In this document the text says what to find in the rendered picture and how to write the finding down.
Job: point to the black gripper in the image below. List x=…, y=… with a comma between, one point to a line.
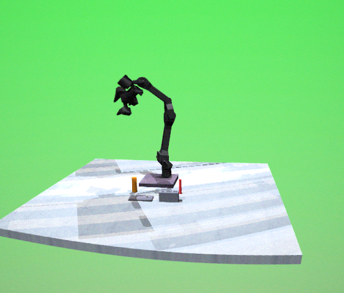
x=122, y=93

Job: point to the orange cylinder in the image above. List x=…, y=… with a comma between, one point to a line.
x=134, y=184

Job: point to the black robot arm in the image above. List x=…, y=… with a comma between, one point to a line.
x=169, y=116

